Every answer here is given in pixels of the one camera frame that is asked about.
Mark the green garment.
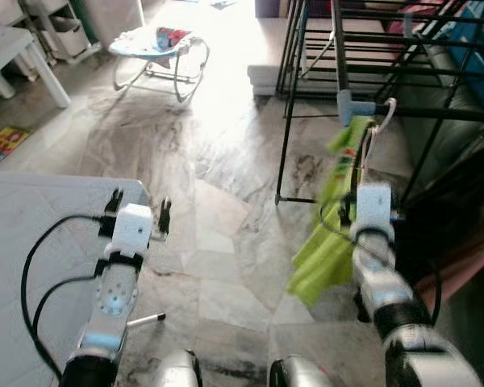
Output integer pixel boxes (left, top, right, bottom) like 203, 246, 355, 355
288, 115, 373, 308

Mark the black garment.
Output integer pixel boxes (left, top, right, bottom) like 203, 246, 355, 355
391, 141, 484, 285

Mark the blue-grey rack corner connector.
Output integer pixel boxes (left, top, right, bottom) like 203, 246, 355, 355
336, 89, 378, 127

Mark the colourful picture book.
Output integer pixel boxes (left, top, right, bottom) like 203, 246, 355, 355
0, 125, 31, 162

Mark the pink garment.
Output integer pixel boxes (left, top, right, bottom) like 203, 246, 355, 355
411, 211, 484, 311

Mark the silver left robot leg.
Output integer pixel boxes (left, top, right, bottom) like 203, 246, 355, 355
149, 349, 204, 387

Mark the silver robot leg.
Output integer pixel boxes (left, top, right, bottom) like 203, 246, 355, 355
268, 355, 337, 387
149, 349, 204, 387

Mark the white low platform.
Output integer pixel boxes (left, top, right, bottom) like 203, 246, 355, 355
248, 18, 344, 98

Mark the pale blue baby bouncer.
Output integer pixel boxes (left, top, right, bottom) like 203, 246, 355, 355
109, 26, 211, 106

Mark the silver right robot leg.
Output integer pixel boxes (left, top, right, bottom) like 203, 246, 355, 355
268, 355, 337, 387

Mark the white storage shelf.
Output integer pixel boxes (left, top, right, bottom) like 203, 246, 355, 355
20, 0, 94, 65

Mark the small white table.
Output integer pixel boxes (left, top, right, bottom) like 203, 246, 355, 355
0, 27, 72, 110

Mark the blue storage box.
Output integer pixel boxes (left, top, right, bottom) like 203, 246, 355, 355
440, 0, 484, 112

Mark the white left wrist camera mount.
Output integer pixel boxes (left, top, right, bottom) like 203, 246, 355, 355
109, 203, 156, 259

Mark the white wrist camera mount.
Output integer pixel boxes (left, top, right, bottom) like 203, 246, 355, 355
355, 183, 398, 235
109, 203, 156, 259

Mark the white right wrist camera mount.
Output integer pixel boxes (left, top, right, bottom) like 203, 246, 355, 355
355, 183, 398, 235

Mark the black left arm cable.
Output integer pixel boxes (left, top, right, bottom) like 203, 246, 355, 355
32, 276, 99, 339
20, 214, 107, 380

